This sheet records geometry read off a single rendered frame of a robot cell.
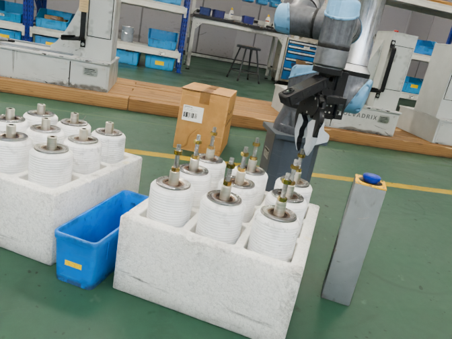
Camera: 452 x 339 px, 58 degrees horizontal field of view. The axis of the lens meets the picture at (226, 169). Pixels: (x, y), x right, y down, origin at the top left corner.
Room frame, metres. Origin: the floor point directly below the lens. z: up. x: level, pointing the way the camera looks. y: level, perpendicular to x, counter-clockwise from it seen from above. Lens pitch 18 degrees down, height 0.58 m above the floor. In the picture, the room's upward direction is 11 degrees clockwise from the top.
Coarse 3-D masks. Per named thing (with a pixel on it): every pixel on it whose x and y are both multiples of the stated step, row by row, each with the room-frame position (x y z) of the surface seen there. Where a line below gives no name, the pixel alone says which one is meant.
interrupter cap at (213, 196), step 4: (208, 192) 0.81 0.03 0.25; (212, 192) 0.82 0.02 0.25; (216, 192) 0.82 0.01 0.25; (232, 192) 0.84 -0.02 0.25; (208, 196) 0.79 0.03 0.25; (212, 196) 0.80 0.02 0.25; (216, 196) 0.81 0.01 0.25; (232, 196) 0.82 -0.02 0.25; (236, 196) 0.82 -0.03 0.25; (212, 200) 0.78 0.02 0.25; (216, 200) 0.78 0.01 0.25; (220, 200) 0.78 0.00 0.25; (224, 200) 0.79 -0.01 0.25; (228, 200) 0.80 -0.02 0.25; (232, 200) 0.80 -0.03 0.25; (236, 200) 0.80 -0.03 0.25; (240, 200) 0.80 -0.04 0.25; (220, 204) 0.77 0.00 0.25; (224, 204) 0.77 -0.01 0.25; (228, 204) 0.77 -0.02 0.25; (232, 204) 0.77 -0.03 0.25; (236, 204) 0.78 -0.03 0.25
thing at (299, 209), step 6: (270, 192) 0.90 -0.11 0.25; (270, 198) 0.87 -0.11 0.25; (276, 198) 0.86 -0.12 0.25; (264, 204) 0.89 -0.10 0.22; (288, 204) 0.85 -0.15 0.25; (294, 204) 0.85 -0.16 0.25; (300, 204) 0.86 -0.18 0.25; (306, 204) 0.88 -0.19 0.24; (294, 210) 0.85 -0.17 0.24; (300, 210) 0.86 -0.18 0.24; (300, 216) 0.86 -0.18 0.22; (300, 228) 0.87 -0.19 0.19
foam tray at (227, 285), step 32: (128, 224) 0.77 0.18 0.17; (160, 224) 0.77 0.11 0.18; (192, 224) 0.80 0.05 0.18; (128, 256) 0.77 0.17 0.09; (160, 256) 0.75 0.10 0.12; (192, 256) 0.74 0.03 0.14; (224, 256) 0.72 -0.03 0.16; (256, 256) 0.72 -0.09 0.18; (128, 288) 0.77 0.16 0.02; (160, 288) 0.75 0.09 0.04; (192, 288) 0.73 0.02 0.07; (224, 288) 0.72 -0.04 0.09; (256, 288) 0.70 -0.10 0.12; (288, 288) 0.69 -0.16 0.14; (224, 320) 0.72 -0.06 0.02; (256, 320) 0.70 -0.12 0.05; (288, 320) 0.69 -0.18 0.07
